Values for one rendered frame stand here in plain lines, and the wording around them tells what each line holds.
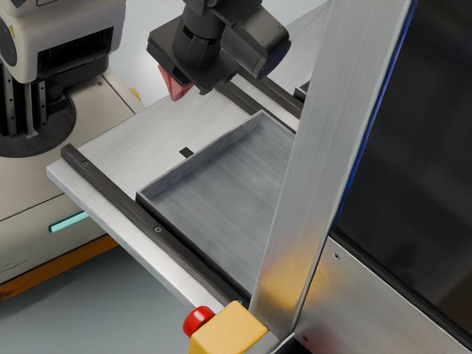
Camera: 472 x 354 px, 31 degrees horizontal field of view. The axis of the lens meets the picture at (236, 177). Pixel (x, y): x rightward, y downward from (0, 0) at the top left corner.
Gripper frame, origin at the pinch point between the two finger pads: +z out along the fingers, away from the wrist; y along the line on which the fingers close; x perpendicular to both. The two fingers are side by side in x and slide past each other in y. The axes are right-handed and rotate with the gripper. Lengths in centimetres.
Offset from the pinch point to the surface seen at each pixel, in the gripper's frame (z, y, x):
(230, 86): 17.7, -3.8, 20.9
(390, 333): -16.5, 39.4, -13.4
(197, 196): 17.0, 8.0, 1.8
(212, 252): 15.3, 16.3, -3.7
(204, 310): 0.1, 23.9, -18.1
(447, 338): -23, 43, -14
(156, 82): 121, -57, 82
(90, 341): 110, -3, 8
